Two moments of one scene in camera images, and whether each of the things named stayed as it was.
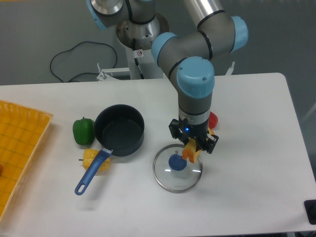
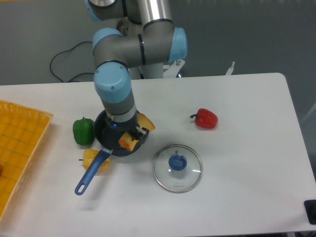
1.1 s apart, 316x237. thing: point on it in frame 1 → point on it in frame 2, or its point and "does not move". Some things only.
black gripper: [183, 132] → [140, 134]
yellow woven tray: [22, 131] does not move
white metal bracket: [230, 69] does not move
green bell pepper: [84, 131] does not move
